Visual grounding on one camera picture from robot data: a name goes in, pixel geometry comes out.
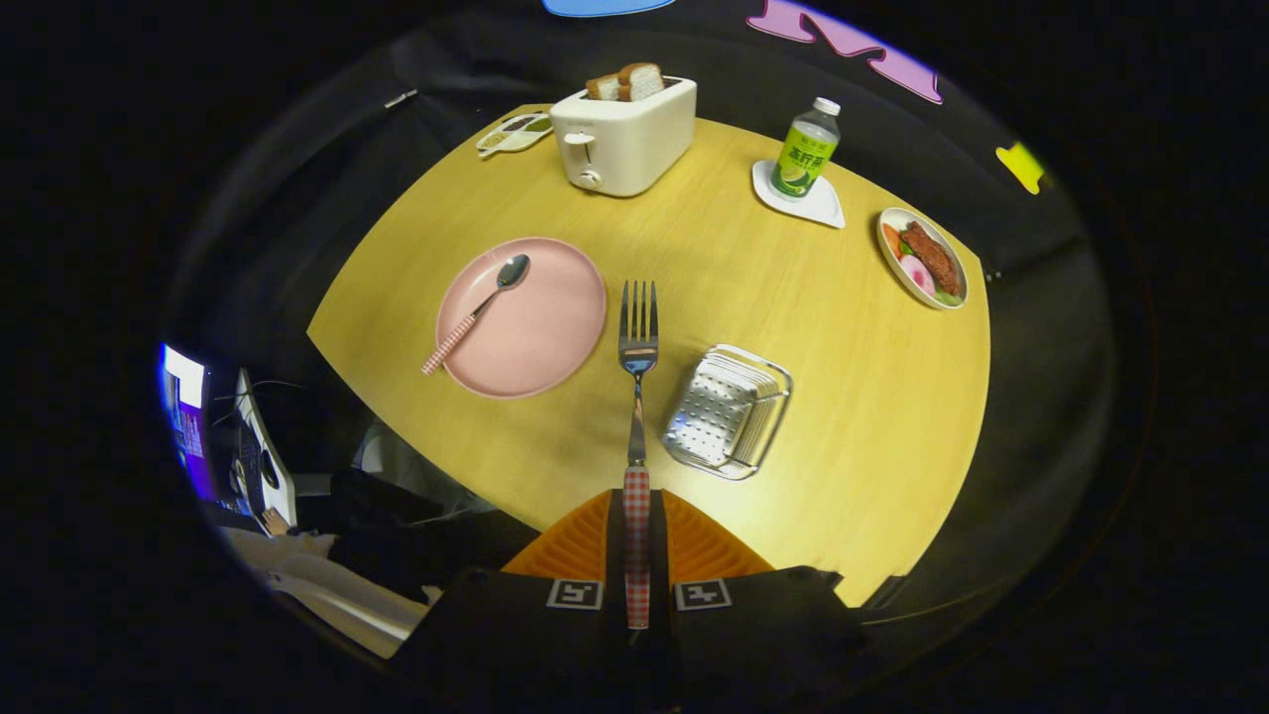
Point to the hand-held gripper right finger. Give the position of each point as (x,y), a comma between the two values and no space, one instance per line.
(658,535)

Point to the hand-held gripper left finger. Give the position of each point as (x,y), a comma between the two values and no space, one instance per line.
(615,535)

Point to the perforated metal tray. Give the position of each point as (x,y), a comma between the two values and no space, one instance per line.
(719,412)

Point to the dark cloth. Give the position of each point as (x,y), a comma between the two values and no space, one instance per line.
(416,545)

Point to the pink plate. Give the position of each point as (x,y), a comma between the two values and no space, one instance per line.
(540,327)

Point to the person's white clothing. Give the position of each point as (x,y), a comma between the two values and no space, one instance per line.
(327,595)

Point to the white plate of food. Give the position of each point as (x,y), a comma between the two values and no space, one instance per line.
(892,273)

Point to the white coaster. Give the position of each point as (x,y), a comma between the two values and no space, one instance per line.
(823,210)

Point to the pink ham slice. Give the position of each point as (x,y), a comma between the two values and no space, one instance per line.
(916,275)

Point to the green vegetable piece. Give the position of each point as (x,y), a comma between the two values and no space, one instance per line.
(948,297)

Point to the orange carrot piece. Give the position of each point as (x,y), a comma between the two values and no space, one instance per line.
(892,241)

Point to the brown meat piece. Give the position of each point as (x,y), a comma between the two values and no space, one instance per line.
(932,256)

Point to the white toaster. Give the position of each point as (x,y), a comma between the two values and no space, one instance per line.
(634,139)

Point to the green label drink bottle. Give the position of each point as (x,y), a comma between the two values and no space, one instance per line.
(803,159)

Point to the small white divided dish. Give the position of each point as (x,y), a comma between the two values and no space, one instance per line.
(516,134)

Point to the computer monitor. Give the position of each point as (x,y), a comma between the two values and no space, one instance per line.
(186,426)

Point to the small bread slice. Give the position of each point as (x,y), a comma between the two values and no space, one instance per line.
(603,87)

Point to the large bread slice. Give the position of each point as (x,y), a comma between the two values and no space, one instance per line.
(644,81)

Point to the silver cloth clip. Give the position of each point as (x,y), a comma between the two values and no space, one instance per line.
(402,98)

